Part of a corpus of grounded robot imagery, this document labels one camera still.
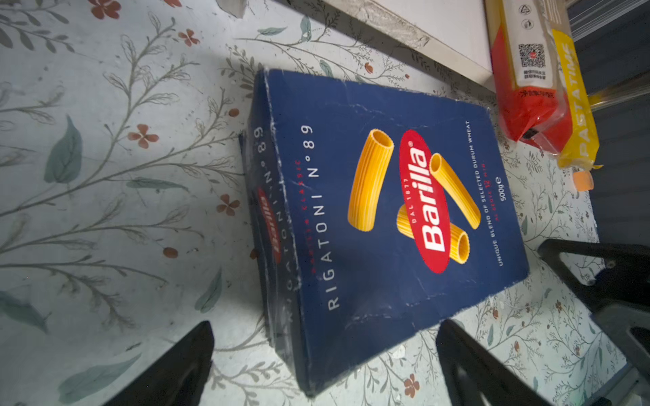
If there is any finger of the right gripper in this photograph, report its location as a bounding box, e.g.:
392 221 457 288
585 301 649 405
538 239 649 312

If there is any white two-tier shelf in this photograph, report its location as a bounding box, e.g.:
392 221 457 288
328 0 495 91

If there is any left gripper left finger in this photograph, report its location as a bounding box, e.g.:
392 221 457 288
107 321 214 406

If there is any red-ended spaghetti bag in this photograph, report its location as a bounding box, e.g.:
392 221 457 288
484 1 572 156

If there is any yellow Pastatime spaghetti bag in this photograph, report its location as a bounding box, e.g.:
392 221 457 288
545 1 600 171

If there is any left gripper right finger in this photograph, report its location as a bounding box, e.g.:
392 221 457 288
436 319 548 405

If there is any blue Barilla rigatoni box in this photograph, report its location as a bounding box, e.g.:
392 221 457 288
240 69 529 397

